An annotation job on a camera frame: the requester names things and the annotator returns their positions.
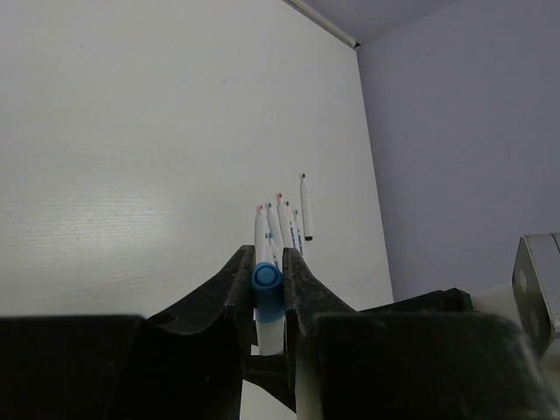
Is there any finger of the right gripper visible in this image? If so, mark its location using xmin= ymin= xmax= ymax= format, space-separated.
xmin=360 ymin=288 xmax=473 ymax=313

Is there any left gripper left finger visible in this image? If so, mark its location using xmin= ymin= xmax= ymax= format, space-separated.
xmin=1 ymin=245 xmax=255 ymax=419

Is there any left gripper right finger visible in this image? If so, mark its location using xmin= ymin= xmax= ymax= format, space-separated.
xmin=283 ymin=248 xmax=559 ymax=419

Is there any light blue cap pen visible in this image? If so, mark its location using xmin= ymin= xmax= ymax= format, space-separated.
xmin=251 ymin=262 xmax=285 ymax=356

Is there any black cap pen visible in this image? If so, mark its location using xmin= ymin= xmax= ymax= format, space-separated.
xmin=300 ymin=173 xmax=314 ymax=241

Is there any green cap pen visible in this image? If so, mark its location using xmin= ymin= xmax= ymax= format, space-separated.
xmin=267 ymin=202 xmax=284 ymax=262

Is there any red cap pen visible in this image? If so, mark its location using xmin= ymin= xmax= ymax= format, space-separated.
xmin=277 ymin=193 xmax=295 ymax=248

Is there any pink cap pen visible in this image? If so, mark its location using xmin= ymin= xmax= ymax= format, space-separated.
xmin=255 ymin=205 xmax=270 ymax=264

